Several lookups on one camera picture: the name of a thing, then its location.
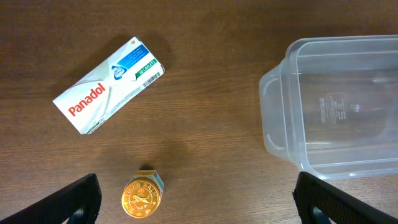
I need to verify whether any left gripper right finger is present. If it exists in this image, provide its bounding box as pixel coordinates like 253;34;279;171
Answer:
293;172;397;224

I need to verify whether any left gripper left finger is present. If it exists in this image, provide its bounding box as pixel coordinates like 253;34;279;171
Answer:
1;174;102;224

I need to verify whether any clear plastic container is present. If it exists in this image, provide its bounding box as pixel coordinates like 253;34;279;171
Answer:
259;35;397;180

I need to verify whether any white Panadol box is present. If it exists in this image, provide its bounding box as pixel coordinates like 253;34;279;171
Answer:
53;37;165;134

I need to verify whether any gold lid balm jar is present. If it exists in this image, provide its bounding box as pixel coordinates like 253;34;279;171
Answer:
121;170;164;219

